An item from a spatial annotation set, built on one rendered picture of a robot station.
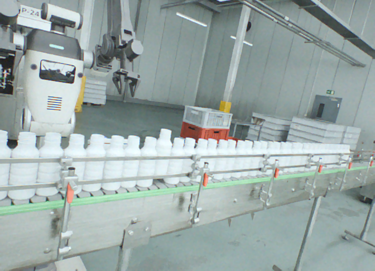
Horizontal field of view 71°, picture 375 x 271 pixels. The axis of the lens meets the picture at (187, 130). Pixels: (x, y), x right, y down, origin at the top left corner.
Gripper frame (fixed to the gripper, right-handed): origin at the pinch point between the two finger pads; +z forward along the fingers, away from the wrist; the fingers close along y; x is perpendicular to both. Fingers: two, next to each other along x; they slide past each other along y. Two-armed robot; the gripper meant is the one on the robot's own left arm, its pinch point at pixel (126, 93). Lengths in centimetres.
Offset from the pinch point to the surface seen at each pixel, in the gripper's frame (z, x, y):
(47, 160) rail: 30, -22, -39
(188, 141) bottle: 23.2, -27.1, 8.4
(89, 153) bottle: 28.3, -21.9, -27.5
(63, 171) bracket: 33, -24, -35
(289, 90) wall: -302, 335, 1078
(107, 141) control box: 22.7, -10.0, -15.0
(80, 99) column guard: -198, 659, 281
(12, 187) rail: 36, -19, -45
